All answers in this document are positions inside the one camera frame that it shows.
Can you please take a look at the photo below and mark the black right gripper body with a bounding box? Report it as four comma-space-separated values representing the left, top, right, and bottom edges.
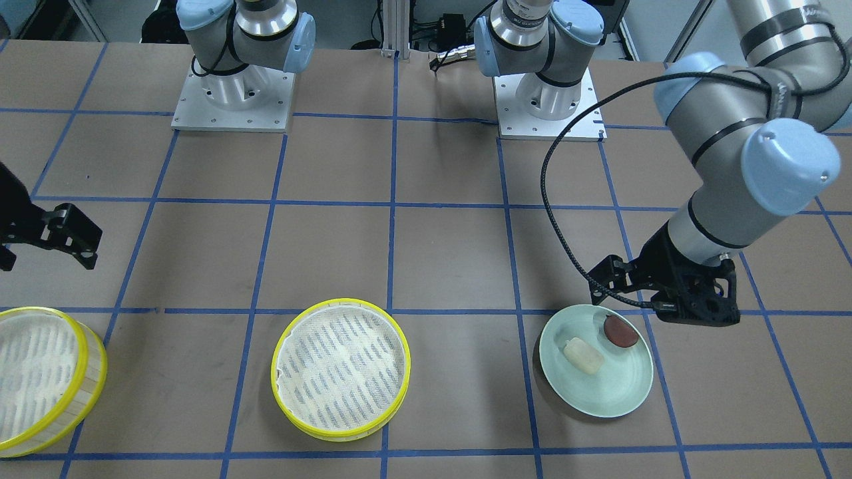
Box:
1, 164, 47, 271

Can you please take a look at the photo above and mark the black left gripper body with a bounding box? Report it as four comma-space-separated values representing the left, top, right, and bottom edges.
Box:
628, 222, 693, 293

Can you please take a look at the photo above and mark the brown steamed bun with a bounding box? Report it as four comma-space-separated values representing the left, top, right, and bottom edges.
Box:
603, 315, 640, 349

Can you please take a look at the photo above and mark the white steamed bun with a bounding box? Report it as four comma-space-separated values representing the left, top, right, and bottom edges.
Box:
562, 337, 605, 375

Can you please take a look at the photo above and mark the yellow rimmed bamboo steamer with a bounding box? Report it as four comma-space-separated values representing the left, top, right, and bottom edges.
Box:
269, 298, 411, 442

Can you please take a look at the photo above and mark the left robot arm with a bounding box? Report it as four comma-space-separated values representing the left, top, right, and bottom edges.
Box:
473, 1, 850, 325

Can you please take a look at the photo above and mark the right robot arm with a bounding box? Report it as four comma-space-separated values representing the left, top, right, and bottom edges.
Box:
1, 1, 316, 271

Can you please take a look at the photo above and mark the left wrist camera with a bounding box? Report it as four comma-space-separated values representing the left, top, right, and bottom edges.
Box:
651, 259, 742, 327

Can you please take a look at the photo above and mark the black camera cable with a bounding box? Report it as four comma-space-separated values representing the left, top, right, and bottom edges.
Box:
540, 70, 773, 308

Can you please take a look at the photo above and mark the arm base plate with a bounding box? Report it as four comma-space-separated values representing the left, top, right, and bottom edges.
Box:
171, 66, 296, 134
493, 68, 598, 140

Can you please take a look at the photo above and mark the aluminium frame post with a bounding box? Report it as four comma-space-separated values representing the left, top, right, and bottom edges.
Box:
379, 0, 413, 63

